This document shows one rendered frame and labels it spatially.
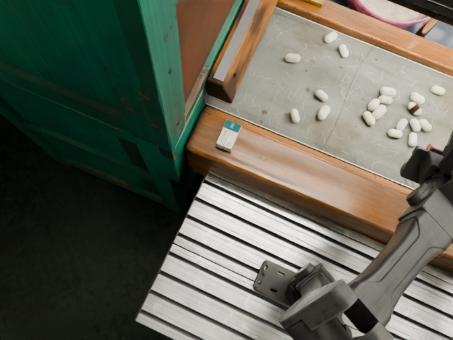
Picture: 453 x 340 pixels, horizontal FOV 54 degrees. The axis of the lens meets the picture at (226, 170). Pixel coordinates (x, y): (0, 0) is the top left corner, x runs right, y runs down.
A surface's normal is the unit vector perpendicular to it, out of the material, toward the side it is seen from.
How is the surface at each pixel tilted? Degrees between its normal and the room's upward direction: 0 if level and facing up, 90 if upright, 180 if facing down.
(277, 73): 0
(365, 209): 0
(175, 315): 0
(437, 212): 17
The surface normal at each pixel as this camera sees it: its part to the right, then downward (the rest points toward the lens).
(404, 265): 0.28, -0.42
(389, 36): 0.05, -0.25
